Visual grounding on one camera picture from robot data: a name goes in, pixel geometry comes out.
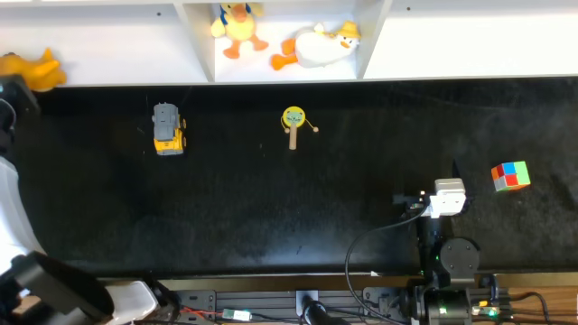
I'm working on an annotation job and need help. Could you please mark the black cable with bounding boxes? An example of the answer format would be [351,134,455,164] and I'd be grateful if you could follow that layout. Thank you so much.
[344,205,430,325]

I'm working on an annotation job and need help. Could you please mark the yellow plush duck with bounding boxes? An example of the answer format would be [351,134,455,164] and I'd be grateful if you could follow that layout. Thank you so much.
[210,2,270,60]

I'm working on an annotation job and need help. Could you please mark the white plush duck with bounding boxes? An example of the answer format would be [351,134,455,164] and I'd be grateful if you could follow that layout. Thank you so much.
[269,20,362,72]

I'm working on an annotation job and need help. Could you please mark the mounting rail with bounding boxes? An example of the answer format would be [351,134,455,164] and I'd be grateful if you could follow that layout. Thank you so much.
[171,288,551,325]

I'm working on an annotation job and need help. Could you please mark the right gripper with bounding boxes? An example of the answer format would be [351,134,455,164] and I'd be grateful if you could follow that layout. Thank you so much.
[391,158,462,211]

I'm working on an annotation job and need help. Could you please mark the white shelf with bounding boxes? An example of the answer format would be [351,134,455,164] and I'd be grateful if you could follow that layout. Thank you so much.
[0,0,578,89]

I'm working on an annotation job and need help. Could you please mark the grey and yellow toy truck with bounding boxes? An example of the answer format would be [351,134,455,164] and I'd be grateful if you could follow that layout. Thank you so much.
[151,102,188,157]

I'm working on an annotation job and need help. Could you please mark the yellow rattle drum toy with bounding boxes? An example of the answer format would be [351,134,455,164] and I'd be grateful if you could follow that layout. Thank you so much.
[280,106,320,152]

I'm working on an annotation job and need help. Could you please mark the orange rubber toy figure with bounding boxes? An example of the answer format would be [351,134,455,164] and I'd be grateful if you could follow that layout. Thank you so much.
[0,47,68,94]

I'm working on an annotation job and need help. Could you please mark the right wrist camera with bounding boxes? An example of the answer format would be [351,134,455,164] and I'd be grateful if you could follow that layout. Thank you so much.
[426,177,468,219]

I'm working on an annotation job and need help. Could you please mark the many-coloured puzzle cube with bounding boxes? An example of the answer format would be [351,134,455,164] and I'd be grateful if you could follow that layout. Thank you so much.
[490,160,532,193]

